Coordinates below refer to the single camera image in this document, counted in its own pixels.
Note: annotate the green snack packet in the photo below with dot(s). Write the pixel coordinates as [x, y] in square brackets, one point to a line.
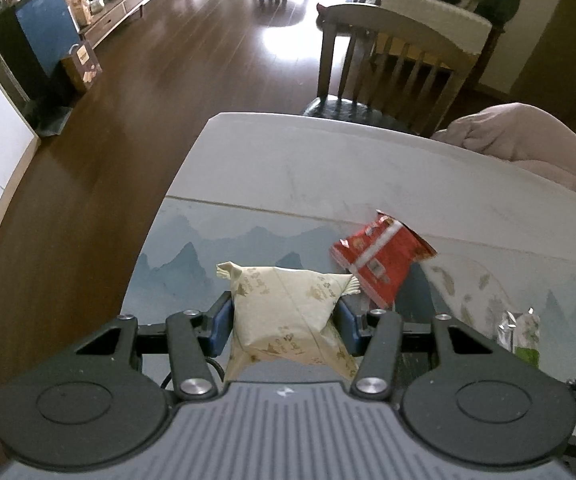
[520, 337]

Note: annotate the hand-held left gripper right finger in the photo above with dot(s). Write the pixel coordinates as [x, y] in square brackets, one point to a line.
[348, 327]

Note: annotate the sofa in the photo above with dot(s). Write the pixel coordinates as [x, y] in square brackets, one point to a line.
[433, 15]

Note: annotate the red snack bag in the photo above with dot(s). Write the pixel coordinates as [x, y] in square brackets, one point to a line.
[378, 260]

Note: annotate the mountain print table mat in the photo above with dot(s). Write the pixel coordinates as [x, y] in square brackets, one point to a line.
[192, 245]

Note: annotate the black and blue cabinet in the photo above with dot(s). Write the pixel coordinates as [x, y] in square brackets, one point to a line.
[32, 35]

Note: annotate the cream snack packet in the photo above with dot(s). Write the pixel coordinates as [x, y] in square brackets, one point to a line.
[278, 310]

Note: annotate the dark floor mat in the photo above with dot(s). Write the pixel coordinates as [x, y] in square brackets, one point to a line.
[52, 122]

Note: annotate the brown paper bag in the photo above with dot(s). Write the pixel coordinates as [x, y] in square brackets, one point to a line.
[81, 65]

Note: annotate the wooden chair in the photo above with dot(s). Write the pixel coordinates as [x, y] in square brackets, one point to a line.
[388, 60]

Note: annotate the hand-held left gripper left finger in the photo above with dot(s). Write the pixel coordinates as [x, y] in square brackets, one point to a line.
[220, 325]

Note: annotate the pink cloth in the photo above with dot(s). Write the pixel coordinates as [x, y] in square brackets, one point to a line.
[523, 140]

